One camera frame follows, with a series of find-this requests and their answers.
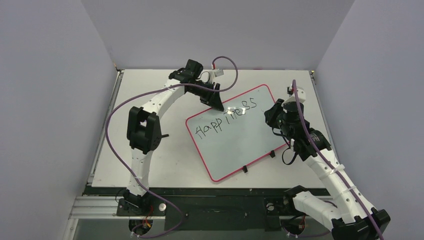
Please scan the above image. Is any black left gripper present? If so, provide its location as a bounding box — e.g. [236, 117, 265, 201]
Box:
[188, 81, 224, 112]

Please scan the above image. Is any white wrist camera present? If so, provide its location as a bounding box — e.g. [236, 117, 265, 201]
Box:
[207, 68, 224, 83]
[285, 85, 306, 104]

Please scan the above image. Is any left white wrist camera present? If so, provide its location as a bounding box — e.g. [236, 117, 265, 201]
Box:
[207, 68, 224, 83]

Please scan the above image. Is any pink-framed whiteboard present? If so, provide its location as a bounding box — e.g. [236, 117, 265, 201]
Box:
[185, 84, 286, 183]

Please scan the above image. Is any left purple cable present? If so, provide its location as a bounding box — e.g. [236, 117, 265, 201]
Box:
[104, 55, 239, 239]

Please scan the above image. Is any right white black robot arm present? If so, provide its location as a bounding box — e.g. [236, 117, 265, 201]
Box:
[264, 99, 391, 240]

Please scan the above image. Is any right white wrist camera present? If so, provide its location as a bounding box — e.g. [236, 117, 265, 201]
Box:
[285, 85, 306, 104]

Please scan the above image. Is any aluminium table frame rail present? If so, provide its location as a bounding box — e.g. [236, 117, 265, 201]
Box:
[69, 195, 301, 220]

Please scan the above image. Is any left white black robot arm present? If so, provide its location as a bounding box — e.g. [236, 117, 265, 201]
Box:
[122, 59, 224, 215]

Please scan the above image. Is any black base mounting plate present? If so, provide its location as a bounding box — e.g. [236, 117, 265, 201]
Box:
[114, 187, 350, 233]

